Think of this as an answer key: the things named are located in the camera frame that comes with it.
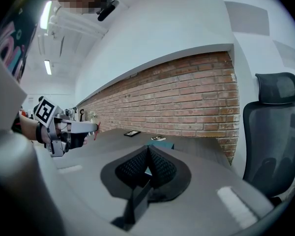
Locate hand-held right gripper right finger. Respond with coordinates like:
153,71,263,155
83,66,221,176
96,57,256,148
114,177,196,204
126,145,276,236

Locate grey wall panel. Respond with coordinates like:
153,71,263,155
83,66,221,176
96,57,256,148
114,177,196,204
272,40,295,71
224,0,270,37

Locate black mesh office chair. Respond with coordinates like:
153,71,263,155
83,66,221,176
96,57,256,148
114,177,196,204
242,72,295,199

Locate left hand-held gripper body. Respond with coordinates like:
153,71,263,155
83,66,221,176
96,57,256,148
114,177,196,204
33,96,89,157

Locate red and black object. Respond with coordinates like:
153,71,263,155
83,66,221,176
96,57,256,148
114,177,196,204
93,121,102,142

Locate black picture frame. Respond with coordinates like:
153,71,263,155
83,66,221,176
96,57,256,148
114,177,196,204
123,129,141,139

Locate black head camera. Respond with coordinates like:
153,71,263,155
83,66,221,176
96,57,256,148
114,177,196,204
96,0,120,22

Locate long ceiling light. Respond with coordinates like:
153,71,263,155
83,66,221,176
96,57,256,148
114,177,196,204
39,0,53,30
44,59,53,76

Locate white ceiling pipes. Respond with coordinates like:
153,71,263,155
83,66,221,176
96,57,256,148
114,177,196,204
47,5,109,38

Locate person's left forearm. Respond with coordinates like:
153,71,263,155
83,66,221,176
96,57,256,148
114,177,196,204
19,114,39,141

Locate person's black printed t-shirt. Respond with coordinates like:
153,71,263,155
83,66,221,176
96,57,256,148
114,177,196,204
0,0,41,84

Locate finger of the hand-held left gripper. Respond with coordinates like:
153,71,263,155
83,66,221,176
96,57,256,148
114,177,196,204
70,121,101,134

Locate person's left hand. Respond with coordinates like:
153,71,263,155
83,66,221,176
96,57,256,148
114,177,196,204
42,128,52,145

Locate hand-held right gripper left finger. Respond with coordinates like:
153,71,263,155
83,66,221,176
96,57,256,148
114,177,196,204
36,145,149,236

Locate teal drawer box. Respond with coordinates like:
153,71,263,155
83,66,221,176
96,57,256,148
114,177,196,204
147,141,175,150

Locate black wrist strap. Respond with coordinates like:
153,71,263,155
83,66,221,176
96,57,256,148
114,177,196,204
35,122,45,144

